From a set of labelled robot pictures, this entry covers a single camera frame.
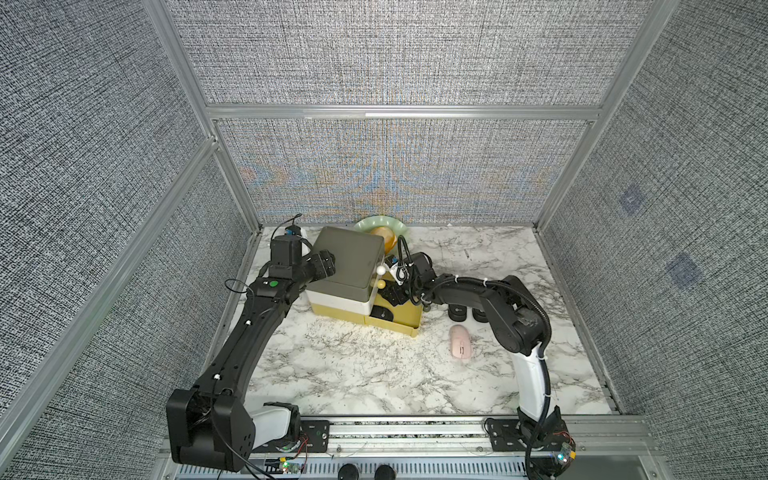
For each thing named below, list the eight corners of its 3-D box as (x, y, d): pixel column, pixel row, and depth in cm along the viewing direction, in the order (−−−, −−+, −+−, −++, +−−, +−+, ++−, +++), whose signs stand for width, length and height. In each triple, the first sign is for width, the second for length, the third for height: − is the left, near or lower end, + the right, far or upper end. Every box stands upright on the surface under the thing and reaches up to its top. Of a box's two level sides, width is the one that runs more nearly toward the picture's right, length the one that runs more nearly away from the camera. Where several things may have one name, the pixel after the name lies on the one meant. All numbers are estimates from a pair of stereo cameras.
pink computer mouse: (452, 359, 88) (454, 355, 85) (447, 329, 94) (449, 324, 91) (471, 359, 88) (473, 355, 85) (465, 329, 94) (467, 324, 91)
